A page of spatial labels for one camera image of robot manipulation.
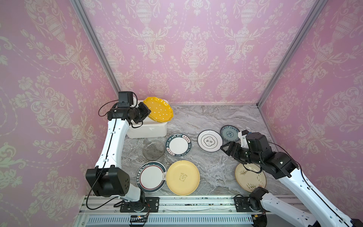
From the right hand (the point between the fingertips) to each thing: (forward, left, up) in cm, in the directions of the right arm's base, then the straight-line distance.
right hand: (224, 150), depth 70 cm
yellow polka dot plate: (+26, +33, +2) cm, 42 cm away
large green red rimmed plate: (-4, +41, -22) cm, 46 cm away
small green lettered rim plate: (+17, +24, -24) cm, 38 cm away
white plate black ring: (+19, +2, -22) cm, 29 cm away
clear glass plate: (+13, +41, -22) cm, 48 cm away
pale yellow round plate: (-6, +22, -22) cm, 32 cm away
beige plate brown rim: (-7, -18, -23) cm, 30 cm away
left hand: (+22, +37, +8) cm, 44 cm away
